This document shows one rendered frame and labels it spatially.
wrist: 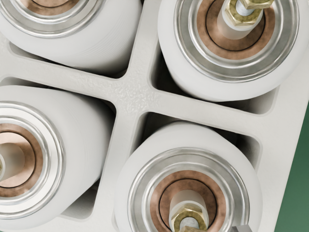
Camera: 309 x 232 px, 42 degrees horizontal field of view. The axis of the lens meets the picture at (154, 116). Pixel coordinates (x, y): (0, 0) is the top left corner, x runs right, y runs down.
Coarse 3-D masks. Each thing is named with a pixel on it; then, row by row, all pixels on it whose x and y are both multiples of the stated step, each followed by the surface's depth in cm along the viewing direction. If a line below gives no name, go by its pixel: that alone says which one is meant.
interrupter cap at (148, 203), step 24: (144, 168) 25; (168, 168) 25; (192, 168) 25; (216, 168) 25; (144, 192) 25; (168, 192) 25; (216, 192) 25; (240, 192) 25; (144, 216) 25; (168, 216) 25; (216, 216) 25; (240, 216) 25
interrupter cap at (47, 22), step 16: (0, 0) 25; (16, 0) 25; (32, 0) 25; (48, 0) 25; (64, 0) 25; (80, 0) 25; (96, 0) 25; (16, 16) 25; (32, 16) 25; (48, 16) 25; (64, 16) 25; (80, 16) 25; (96, 16) 25; (32, 32) 25; (48, 32) 25; (64, 32) 25
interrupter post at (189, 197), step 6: (180, 192) 25; (186, 192) 24; (192, 192) 24; (174, 198) 24; (180, 198) 23; (186, 198) 23; (192, 198) 23; (198, 198) 23; (174, 204) 23; (180, 204) 22; (186, 204) 22; (192, 204) 22; (198, 204) 22; (204, 204) 23; (174, 210) 22; (204, 210) 22; (204, 216) 22
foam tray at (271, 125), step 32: (160, 0) 32; (0, 32) 33; (0, 64) 33; (32, 64) 33; (160, 64) 42; (96, 96) 33; (128, 96) 32; (160, 96) 32; (288, 96) 32; (128, 128) 32; (224, 128) 32; (256, 128) 32; (288, 128) 32; (256, 160) 32; (288, 160) 32; (96, 192) 43; (64, 224) 33; (96, 224) 33
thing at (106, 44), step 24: (120, 0) 26; (0, 24) 26; (96, 24) 25; (120, 24) 28; (24, 48) 26; (48, 48) 26; (72, 48) 26; (96, 48) 27; (120, 48) 32; (96, 72) 39
